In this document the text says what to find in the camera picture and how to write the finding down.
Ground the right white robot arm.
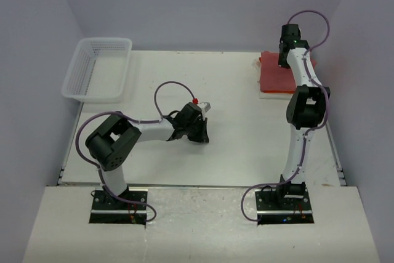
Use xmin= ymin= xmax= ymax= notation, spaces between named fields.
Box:
xmin=275 ymin=23 xmax=330 ymax=209

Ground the pink t shirt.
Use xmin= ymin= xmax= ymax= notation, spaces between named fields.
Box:
xmin=260 ymin=48 xmax=322 ymax=99

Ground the folded white t shirt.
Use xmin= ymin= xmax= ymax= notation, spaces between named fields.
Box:
xmin=252 ymin=59 xmax=292 ymax=100

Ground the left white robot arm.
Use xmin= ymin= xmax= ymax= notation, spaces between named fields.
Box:
xmin=76 ymin=102 xmax=211 ymax=209

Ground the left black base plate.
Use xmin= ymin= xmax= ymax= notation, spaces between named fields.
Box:
xmin=89 ymin=190 xmax=147 ymax=226

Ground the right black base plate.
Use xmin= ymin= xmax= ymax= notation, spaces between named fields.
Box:
xmin=255 ymin=189 xmax=314 ymax=225

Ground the white plastic basket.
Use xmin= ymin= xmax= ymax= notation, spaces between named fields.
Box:
xmin=61 ymin=37 xmax=132 ymax=103

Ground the folded orange t shirt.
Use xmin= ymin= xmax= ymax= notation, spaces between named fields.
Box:
xmin=260 ymin=90 xmax=295 ymax=95

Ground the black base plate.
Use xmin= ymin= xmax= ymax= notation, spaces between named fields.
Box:
xmin=255 ymin=189 xmax=314 ymax=225
xmin=89 ymin=190 xmax=147 ymax=226

